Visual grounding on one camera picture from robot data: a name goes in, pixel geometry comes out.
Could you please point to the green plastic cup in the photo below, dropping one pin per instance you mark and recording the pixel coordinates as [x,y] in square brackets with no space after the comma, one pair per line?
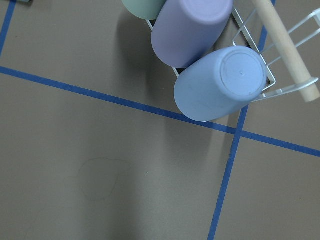
[144,9]

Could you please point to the wooden rack handle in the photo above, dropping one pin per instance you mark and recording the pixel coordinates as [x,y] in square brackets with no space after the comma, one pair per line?
[304,82]

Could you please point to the purple plastic cup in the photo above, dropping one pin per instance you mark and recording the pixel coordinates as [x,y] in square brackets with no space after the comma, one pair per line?
[186,29]

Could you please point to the blue plastic cup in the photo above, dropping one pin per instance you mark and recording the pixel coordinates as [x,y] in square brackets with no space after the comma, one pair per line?
[220,84]

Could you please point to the white wire cup rack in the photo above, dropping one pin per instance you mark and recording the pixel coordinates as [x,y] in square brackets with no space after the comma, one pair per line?
[236,33]

